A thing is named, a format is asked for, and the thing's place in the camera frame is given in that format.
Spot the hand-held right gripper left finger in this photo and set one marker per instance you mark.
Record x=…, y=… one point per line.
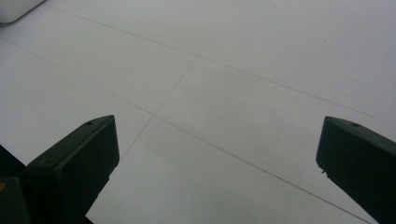
x=74, y=169

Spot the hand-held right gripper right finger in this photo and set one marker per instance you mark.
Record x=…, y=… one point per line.
x=361, y=161

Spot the white plastic storage bin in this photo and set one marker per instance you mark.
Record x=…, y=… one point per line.
x=14, y=9

